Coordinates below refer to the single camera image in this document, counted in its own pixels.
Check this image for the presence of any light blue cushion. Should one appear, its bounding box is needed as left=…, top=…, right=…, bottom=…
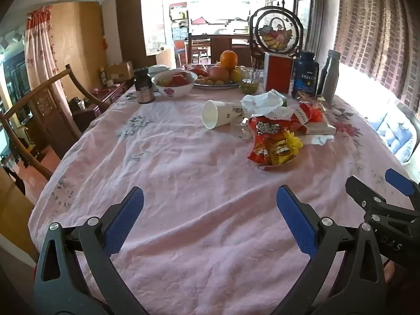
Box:
left=369, top=100, right=417, bottom=163

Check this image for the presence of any pink floral curtain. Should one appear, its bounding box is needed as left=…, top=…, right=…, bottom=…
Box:
left=24, top=7, right=66, bottom=112

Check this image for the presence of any small cardboard box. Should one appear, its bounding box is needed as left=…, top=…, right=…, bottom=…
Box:
left=104, top=61, right=134, bottom=82

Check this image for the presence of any red white box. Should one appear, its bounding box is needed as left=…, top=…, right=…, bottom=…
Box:
left=263, top=52, right=294, bottom=94

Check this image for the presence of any round decorative fruit screen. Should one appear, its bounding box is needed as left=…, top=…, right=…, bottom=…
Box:
left=249, top=6, right=304, bottom=60

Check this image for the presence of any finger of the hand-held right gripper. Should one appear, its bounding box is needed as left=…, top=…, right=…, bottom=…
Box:
left=385, top=169, right=420, bottom=204
left=345, top=175, right=394, bottom=219

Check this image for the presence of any pink floral tablecloth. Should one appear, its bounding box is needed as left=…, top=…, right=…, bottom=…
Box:
left=28, top=85, right=414, bottom=315

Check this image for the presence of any yellow candy wrapper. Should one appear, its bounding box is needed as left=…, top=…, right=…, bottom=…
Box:
left=284, top=130, right=303, bottom=153

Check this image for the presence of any orange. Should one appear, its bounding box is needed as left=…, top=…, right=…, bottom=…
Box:
left=220, top=50, right=238, bottom=69

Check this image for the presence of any dark wooden dining chair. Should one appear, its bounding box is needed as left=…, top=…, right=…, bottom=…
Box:
left=188, top=32, right=254, bottom=68

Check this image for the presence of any red yellow snack packet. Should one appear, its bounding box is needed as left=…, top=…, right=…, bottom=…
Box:
left=247, top=134, right=297, bottom=169

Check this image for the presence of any white floral bowl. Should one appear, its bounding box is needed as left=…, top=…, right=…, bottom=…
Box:
left=151, top=70, right=198, bottom=99

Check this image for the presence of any grey thermos bottle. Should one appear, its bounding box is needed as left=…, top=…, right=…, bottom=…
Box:
left=320, top=50, right=342, bottom=106

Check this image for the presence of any red white cigarette pack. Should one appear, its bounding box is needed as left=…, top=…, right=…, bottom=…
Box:
left=293, top=103, right=337, bottom=136

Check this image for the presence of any pile of small yellow fruits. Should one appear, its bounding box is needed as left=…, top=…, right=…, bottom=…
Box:
left=197, top=75, right=224, bottom=86

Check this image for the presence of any red foil snack bag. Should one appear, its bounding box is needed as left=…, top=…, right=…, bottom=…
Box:
left=184, top=64, right=209, bottom=76

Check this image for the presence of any dark wooden side cabinet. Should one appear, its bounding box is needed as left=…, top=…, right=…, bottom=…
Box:
left=70, top=82, right=132, bottom=132

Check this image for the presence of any red apple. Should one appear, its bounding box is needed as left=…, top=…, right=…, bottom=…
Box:
left=208, top=66, right=230, bottom=82

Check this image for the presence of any pile of red fruit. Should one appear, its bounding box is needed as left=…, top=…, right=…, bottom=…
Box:
left=162, top=71, right=194, bottom=86

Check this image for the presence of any white tissue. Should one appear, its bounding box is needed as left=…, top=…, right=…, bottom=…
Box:
left=241, top=89, right=292, bottom=119

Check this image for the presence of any glass cup with tea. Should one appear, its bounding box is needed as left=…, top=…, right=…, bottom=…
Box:
left=242, top=68, right=261, bottom=94

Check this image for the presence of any wooden armchair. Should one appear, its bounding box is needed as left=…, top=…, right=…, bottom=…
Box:
left=0, top=64, right=110, bottom=181

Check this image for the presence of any white fruit plate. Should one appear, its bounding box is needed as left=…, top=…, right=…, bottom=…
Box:
left=193, top=80, right=242, bottom=90

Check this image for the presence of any white paper cup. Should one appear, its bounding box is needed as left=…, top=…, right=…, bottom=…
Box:
left=202, top=100, right=245, bottom=129

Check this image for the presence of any dark supplement jar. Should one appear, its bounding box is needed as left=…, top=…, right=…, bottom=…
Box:
left=133, top=68, right=156, bottom=104

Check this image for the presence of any brick pattern curtain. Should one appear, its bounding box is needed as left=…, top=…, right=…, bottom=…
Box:
left=333, top=0, right=420, bottom=106

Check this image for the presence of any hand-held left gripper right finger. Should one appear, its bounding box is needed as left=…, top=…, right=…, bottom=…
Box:
left=276, top=185, right=387, bottom=315

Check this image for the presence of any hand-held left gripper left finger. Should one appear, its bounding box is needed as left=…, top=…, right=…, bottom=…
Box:
left=34, top=186, right=148, bottom=315

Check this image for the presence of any dark carved wooden cabinet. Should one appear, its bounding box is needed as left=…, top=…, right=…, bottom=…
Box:
left=293, top=0, right=327, bottom=56

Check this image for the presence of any blue supplement bottle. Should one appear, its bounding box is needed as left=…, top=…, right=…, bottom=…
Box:
left=291, top=51, right=320, bottom=101

